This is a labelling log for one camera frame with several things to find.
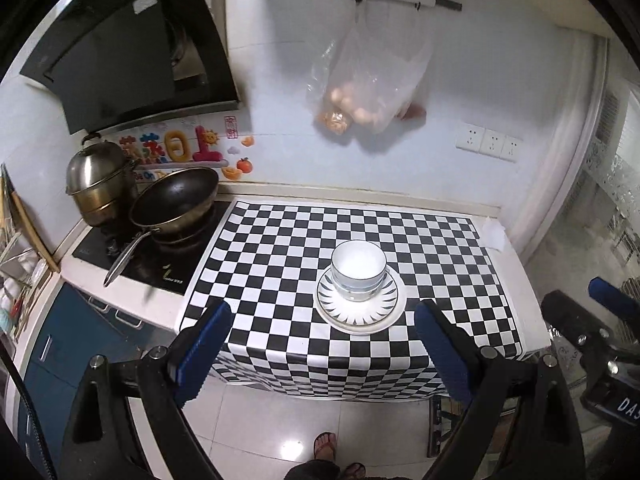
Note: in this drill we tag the white plate grey floral print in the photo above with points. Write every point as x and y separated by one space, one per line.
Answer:
357 330

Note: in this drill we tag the person's left foot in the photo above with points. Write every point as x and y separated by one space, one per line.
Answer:
325 447

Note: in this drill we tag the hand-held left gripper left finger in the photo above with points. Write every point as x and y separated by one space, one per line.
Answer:
200 347

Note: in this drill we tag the frosted glass door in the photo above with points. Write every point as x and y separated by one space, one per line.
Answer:
600 200

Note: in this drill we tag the steel steamer pot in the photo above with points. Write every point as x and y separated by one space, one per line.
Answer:
97 180

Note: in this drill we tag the person's right foot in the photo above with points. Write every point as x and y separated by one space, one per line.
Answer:
354 471

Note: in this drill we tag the plain white bowl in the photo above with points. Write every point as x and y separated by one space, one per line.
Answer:
359 260

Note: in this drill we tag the white wall socket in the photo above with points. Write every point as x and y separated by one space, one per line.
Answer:
470 137
492 142
511 149

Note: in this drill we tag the white cloth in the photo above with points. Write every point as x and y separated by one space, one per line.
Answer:
492 235

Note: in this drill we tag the black white checkered tablecloth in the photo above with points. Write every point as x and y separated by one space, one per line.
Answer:
280 270

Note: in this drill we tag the dish rack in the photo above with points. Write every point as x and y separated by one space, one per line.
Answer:
20 290

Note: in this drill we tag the colourful wall stickers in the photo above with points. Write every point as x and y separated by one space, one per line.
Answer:
185 142

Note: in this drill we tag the black wok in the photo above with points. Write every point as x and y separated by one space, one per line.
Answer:
175 200

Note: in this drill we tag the black range hood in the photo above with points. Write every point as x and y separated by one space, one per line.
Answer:
130 45

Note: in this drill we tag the blue kitchen cabinet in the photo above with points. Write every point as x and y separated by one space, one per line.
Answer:
65 340

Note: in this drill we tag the wooden cutting board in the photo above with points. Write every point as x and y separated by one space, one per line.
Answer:
30 230

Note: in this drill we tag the white plate blue leaf rim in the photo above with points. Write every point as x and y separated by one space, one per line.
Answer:
330 300

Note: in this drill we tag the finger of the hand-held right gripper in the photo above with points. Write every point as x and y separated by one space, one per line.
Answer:
570 312
612 292

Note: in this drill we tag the person's foot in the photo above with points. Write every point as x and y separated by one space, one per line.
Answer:
354 471
325 447

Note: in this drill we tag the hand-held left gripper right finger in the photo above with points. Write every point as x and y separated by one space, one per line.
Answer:
445 352

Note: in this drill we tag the black gas cooktop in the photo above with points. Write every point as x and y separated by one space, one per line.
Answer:
150 265

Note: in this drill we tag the clear plastic bag of eggs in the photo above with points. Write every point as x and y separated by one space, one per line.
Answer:
370 75

